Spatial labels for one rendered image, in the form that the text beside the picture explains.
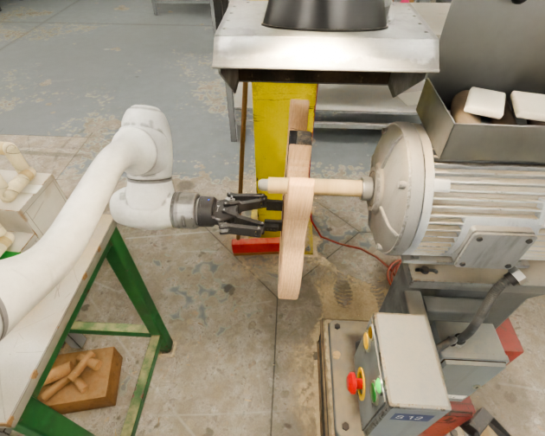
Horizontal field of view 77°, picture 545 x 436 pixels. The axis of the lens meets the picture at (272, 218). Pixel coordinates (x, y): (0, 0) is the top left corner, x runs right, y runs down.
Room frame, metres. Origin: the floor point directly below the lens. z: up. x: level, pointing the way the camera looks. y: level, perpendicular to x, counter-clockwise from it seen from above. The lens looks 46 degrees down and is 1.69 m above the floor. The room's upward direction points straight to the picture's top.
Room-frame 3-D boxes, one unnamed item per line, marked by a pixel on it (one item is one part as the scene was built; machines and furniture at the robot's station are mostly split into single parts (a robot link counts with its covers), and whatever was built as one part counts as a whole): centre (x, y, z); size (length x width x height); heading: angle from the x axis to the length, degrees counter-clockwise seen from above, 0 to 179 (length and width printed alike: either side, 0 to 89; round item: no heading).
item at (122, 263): (0.71, 0.52, 0.45); 0.05 x 0.05 x 0.90; 87
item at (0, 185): (0.63, 0.66, 1.15); 0.03 x 0.03 x 0.09
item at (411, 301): (0.31, -0.30, 1.02); 0.19 x 0.04 x 0.04; 177
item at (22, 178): (0.67, 0.65, 1.12); 0.11 x 0.03 x 0.03; 174
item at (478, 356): (0.33, -0.45, 0.93); 0.15 x 0.10 x 0.55; 87
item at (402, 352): (0.25, -0.30, 0.99); 0.24 x 0.21 x 0.26; 87
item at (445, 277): (0.49, -0.46, 1.11); 0.36 x 0.24 x 0.04; 87
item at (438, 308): (0.37, -0.39, 1.02); 0.13 x 0.04 x 0.04; 87
